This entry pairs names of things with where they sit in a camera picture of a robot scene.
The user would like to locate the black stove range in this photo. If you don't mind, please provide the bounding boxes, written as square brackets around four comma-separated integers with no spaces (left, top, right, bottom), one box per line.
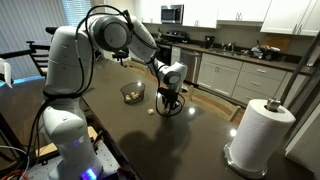
[155,30,189,66]

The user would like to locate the white paper towel roll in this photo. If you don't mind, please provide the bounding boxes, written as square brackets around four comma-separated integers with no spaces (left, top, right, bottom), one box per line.
[229,98,297,172]

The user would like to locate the beige wooden chair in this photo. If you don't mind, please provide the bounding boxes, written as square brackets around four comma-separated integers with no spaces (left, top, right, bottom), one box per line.
[188,85,241,122]

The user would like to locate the dark wooden chair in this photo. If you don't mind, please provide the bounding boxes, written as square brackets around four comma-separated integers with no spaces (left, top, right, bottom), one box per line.
[0,41,50,76]

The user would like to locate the stainless steel microwave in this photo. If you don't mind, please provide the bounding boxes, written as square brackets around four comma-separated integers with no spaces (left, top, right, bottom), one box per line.
[161,4,184,24]

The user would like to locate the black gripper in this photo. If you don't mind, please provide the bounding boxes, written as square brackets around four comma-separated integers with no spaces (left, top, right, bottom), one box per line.
[158,87,178,115]

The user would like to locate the white cabinets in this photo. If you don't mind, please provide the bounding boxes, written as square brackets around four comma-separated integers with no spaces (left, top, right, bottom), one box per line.
[134,0,320,36]
[170,45,308,106]

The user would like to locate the metal paper towel holder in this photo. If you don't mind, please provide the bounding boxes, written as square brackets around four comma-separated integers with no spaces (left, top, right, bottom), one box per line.
[223,97,283,180]

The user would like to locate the tan food piece in basket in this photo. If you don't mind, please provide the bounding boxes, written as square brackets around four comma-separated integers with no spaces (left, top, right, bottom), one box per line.
[125,95,131,102]

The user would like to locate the stainless steel dishwasher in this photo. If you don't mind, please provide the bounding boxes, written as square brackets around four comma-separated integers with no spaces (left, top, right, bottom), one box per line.
[180,49,202,84]

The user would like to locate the white upper cabinets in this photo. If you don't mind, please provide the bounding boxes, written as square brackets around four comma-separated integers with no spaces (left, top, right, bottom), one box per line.
[134,0,320,36]

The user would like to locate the black coffee maker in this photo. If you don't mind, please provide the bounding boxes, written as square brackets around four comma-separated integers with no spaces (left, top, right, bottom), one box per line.
[204,36,215,49]

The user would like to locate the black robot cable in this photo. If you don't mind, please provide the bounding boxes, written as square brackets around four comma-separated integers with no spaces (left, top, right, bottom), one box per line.
[24,4,186,180]

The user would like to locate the kitchen sink faucet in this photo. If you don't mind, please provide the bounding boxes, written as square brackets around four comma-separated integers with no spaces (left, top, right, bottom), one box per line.
[221,42,236,52]

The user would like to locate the white lower cabinets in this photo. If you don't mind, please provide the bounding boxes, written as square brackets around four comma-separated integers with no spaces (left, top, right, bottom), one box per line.
[170,45,308,106]

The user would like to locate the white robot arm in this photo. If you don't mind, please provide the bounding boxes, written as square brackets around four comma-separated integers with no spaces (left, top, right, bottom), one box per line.
[42,15,187,180]

